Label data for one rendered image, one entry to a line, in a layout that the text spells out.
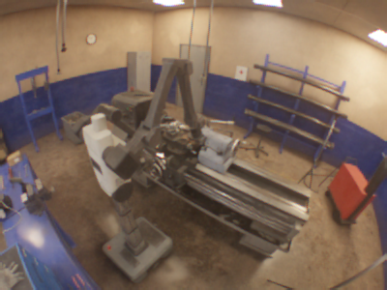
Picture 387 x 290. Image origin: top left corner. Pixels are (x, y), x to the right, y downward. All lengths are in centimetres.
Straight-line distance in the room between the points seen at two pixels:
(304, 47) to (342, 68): 104
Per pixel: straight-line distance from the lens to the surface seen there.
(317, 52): 456
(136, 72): 563
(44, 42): 499
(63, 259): 142
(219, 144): 177
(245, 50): 473
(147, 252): 189
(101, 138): 82
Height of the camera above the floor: 202
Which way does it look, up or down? 32 degrees down
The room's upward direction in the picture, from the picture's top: 7 degrees clockwise
